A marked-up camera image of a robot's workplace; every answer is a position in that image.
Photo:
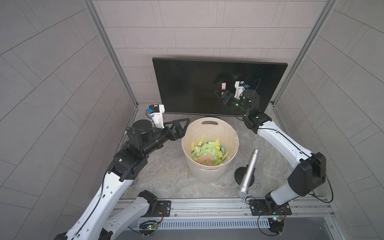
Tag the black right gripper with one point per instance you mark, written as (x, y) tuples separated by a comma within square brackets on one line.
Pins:
[(228, 95)]

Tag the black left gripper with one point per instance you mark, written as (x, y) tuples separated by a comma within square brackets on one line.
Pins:
[(171, 132)]

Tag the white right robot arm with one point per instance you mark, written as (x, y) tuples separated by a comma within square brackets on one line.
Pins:
[(309, 169)]

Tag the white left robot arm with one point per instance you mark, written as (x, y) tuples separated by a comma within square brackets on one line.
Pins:
[(143, 139)]

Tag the pile of discarded sticky notes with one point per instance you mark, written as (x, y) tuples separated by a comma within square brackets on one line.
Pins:
[(218, 152)]

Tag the black flat monitor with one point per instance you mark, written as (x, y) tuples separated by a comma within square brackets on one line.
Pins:
[(188, 86)]

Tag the cream plastic waste bin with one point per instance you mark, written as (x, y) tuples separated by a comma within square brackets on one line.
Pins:
[(210, 129)]

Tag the black round microphone base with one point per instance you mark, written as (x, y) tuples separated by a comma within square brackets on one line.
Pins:
[(239, 174)]

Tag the silver microphone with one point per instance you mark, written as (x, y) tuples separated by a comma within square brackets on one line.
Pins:
[(243, 188)]

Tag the left green circuit board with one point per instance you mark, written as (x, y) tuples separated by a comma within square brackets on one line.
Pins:
[(148, 228)]

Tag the right circuit board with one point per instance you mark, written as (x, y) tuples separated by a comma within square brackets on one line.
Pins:
[(277, 225)]

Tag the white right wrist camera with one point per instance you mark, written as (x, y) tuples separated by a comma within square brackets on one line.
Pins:
[(240, 86)]

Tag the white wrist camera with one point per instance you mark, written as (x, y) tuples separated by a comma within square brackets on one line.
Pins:
[(240, 86), (155, 113)]

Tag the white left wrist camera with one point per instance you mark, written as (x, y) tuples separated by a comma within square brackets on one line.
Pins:
[(155, 113)]

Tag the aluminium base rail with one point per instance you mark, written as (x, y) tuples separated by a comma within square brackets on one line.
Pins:
[(235, 213)]

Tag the aluminium corner post right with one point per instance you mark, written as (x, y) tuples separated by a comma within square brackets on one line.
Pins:
[(324, 15)]

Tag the aluminium corner post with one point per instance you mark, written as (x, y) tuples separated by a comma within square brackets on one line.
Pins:
[(324, 15), (109, 48)]

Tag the aluminium corner post left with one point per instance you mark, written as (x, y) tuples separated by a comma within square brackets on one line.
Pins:
[(109, 48)]

